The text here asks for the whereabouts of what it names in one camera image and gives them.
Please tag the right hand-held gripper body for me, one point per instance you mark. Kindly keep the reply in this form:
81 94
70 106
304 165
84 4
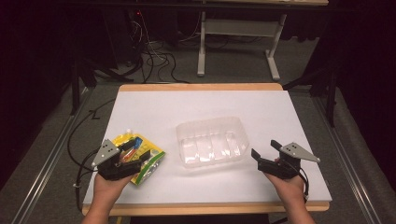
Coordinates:
288 162

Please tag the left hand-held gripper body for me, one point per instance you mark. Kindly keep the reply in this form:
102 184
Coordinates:
109 163

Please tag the yellow green spout pouch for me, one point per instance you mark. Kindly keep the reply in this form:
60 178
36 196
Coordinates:
146 161

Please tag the clear plastic container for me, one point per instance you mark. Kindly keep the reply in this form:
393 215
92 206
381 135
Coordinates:
212 143

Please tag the person's left hand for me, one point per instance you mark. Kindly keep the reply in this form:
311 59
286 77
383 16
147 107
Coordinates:
107 188

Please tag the person's right hand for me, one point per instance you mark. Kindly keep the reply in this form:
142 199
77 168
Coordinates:
287 188

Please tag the white mat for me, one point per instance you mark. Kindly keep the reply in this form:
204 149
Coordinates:
205 186

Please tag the black stand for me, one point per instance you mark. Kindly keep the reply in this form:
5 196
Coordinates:
90 71
320 84

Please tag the white metal desk frame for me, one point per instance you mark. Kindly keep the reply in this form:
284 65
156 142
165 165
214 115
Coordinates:
239 40

